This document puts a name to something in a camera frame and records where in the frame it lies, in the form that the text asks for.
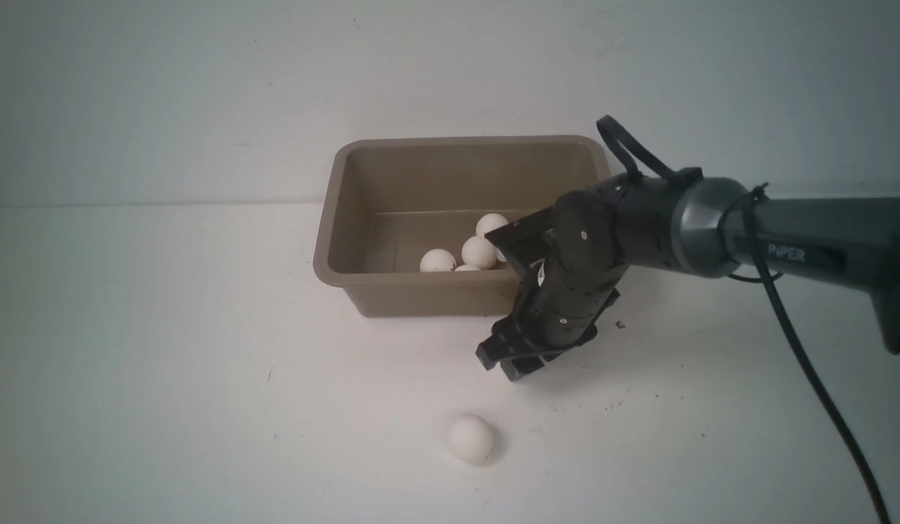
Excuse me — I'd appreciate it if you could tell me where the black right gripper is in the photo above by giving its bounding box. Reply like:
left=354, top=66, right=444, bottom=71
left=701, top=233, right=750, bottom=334
left=475, top=191, right=628, bottom=382

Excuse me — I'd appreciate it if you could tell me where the white ball logo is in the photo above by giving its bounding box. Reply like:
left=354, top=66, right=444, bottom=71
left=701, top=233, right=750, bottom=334
left=461, top=235, right=499, bottom=271

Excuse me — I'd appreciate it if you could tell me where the white ball marked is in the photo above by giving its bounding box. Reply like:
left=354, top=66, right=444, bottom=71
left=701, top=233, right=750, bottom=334
left=474, top=213, right=509, bottom=263

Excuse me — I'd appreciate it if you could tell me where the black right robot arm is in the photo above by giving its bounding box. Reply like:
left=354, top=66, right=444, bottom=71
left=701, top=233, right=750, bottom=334
left=475, top=116, right=900, bottom=381

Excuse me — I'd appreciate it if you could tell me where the tan plastic bin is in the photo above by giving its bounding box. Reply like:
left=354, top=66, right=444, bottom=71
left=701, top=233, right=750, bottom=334
left=313, top=134, right=610, bottom=318

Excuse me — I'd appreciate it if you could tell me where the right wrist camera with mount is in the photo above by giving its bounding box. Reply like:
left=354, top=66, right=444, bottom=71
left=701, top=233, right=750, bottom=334
left=484, top=206, right=563, bottom=295

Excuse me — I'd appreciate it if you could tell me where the black right camera cable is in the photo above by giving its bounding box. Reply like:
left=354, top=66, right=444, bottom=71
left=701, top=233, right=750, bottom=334
left=727, top=186, right=895, bottom=524

